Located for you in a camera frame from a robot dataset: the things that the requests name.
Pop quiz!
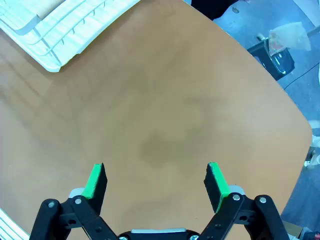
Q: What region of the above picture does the black-green right gripper left finger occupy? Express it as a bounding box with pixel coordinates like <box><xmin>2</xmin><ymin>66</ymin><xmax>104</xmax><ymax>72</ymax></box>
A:
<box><xmin>29</xmin><ymin>162</ymin><xmax>118</xmax><ymax>240</ymax></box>

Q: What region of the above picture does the black-green right gripper right finger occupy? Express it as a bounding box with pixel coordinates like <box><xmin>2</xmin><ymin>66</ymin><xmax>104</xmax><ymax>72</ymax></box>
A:
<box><xmin>199</xmin><ymin>161</ymin><xmax>291</xmax><ymax>240</ymax></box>

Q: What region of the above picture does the white wire dish rack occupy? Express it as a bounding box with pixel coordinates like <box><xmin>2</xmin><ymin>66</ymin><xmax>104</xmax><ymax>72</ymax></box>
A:
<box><xmin>0</xmin><ymin>0</ymin><xmax>141</xmax><ymax>73</ymax></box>

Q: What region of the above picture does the cardboard box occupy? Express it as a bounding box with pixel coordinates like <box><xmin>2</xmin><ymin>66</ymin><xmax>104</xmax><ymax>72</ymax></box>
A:
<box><xmin>282</xmin><ymin>219</ymin><xmax>320</xmax><ymax>240</ymax></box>

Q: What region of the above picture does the white ribbed plastic tray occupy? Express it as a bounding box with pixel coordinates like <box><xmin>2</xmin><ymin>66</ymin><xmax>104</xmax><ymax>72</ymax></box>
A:
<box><xmin>0</xmin><ymin>209</ymin><xmax>31</xmax><ymax>240</ymax></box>

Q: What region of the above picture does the white shoe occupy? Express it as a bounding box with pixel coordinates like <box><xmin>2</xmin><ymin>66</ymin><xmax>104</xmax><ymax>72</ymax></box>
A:
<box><xmin>303</xmin><ymin>120</ymin><xmax>320</xmax><ymax>171</ymax></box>

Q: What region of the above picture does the black floor box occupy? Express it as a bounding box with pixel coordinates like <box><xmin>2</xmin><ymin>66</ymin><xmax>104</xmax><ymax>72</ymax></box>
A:
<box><xmin>247</xmin><ymin>39</ymin><xmax>296</xmax><ymax>81</ymax></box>

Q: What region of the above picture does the translucent plastic bag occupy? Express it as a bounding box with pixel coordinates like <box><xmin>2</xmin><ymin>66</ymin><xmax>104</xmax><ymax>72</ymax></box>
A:
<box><xmin>268</xmin><ymin>21</ymin><xmax>312</xmax><ymax>57</ymax></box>

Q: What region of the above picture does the black floor cable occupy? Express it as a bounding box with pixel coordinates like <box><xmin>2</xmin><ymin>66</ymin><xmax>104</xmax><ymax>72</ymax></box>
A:
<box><xmin>284</xmin><ymin>61</ymin><xmax>320</xmax><ymax>91</ymax></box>

